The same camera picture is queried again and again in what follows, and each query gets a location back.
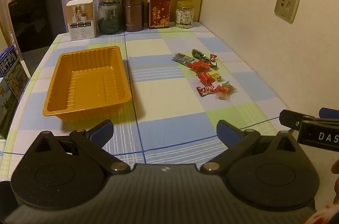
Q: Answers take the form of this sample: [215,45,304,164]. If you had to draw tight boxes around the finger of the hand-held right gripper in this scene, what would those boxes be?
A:
[303,107,339,122]
[279,109,339,153]

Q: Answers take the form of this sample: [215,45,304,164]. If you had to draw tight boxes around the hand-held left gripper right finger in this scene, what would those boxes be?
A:
[200,120,305,174]

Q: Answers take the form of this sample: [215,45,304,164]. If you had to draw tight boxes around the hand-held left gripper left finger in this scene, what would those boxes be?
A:
[25,119,131,175]

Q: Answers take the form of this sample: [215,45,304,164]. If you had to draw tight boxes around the red candy with green ends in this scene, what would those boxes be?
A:
[215,82,237,94]

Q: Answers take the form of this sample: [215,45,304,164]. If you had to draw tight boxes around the dark red candy bar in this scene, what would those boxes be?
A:
[196,83,217,97]

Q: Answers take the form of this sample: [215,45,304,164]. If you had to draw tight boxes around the orange plastic tray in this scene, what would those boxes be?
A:
[42,46,133,122]

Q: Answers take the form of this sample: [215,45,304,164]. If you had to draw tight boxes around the red candy packet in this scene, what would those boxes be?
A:
[198,72,214,85]
[189,60,212,73]

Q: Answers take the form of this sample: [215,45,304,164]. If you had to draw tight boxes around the green snack packet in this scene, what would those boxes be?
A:
[192,49,212,61]

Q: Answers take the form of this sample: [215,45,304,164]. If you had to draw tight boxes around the grey snack packet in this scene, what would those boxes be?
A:
[172,53,193,65]

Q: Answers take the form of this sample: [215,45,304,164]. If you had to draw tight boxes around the person's right hand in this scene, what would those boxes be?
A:
[331,159,339,203]

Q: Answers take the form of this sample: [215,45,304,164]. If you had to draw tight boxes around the checked tablecloth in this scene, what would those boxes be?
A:
[0,21,292,179]

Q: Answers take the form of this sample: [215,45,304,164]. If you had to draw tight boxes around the blue printed carton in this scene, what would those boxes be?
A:
[0,45,29,101]
[0,77,21,140]

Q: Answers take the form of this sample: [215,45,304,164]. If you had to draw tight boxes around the white product box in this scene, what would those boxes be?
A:
[66,0,97,40]

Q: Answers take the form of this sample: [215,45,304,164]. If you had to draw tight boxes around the green glass jar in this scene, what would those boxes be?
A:
[97,0,123,35]

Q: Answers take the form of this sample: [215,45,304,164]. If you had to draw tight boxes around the brown metal canister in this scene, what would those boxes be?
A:
[122,0,145,32]

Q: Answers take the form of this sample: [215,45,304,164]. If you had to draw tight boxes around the black glossy panel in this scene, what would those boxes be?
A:
[8,0,67,76]

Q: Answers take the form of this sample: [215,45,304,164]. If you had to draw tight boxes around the clear plastic nut jar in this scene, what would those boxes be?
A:
[175,1,195,29]

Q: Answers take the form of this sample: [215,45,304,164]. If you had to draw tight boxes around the red gift box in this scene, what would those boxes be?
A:
[148,0,171,29]

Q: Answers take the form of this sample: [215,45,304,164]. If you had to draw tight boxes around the beige wall socket plate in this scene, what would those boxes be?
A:
[274,0,300,24]

